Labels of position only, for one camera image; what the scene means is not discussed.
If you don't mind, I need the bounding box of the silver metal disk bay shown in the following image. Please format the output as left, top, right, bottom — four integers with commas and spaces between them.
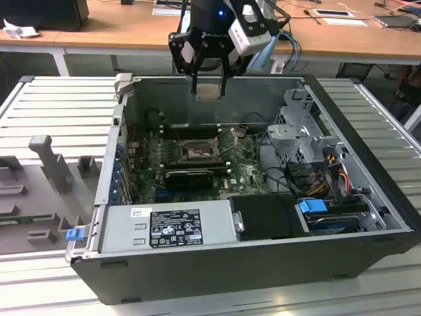
266, 88, 346, 172

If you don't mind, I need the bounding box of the wooden desk white frame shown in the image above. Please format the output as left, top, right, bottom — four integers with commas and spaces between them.
0, 0, 421, 77

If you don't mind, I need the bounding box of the grey case handle latch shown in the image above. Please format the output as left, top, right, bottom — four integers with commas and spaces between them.
114, 72, 133, 96

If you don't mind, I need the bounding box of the black RAM slot row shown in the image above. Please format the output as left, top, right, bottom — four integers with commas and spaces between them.
162, 157, 231, 175
162, 124, 220, 139

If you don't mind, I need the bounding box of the black plastic shroud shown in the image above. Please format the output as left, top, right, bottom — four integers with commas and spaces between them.
228, 193, 312, 243

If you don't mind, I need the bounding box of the CPU socket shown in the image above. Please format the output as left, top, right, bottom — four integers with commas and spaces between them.
178, 139, 220, 163

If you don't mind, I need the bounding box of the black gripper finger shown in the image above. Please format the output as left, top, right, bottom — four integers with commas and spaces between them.
168, 31, 205, 96
219, 49, 244, 97

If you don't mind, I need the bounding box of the black open PC case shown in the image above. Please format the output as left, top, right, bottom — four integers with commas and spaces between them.
64, 72, 421, 305

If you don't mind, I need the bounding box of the green motherboard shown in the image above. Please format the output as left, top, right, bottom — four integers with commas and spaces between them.
126, 126, 280, 203

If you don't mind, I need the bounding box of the yellow red wire bundle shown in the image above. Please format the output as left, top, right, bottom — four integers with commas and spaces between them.
309, 167, 350, 196

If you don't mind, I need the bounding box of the black graphics card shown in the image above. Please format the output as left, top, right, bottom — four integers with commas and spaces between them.
163, 169, 214, 192

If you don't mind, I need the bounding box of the white paper sheet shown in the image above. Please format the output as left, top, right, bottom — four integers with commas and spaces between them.
322, 16, 369, 28

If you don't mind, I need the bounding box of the metal socket cover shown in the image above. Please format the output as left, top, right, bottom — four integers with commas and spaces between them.
215, 127, 243, 157

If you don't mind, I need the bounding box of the silver power supply unit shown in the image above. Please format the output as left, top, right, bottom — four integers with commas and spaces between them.
98, 199, 238, 254

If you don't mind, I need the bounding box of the black box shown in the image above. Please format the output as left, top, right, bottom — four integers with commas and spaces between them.
0, 0, 89, 32

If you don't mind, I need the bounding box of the pale blue teach pendant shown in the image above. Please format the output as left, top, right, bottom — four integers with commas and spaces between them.
246, 32, 280, 72

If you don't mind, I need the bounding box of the grey notebook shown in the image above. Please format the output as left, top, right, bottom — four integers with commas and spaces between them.
372, 14, 416, 30

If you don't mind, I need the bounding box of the blue case latch clip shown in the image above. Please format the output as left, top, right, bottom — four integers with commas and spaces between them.
65, 228, 83, 243

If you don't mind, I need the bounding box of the hard disk in blue carrier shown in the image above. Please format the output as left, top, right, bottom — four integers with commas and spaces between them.
297, 197, 362, 236

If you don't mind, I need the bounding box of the blue cable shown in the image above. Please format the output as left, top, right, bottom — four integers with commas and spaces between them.
281, 31, 302, 72

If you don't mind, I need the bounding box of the crumpled white paper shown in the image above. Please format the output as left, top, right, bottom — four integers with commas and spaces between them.
2, 18, 40, 40

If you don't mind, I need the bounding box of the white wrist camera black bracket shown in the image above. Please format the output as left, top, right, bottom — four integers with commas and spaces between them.
229, 0, 276, 57

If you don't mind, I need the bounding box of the CPU silver plate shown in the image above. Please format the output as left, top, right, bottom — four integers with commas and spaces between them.
195, 84, 222, 101

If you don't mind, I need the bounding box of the green circuit board strip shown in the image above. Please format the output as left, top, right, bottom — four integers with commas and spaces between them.
0, 213, 53, 224

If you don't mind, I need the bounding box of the grey parts rack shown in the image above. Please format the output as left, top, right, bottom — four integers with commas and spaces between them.
0, 134, 106, 256

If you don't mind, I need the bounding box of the white framed desk panel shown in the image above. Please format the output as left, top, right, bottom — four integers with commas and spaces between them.
312, 9, 355, 18

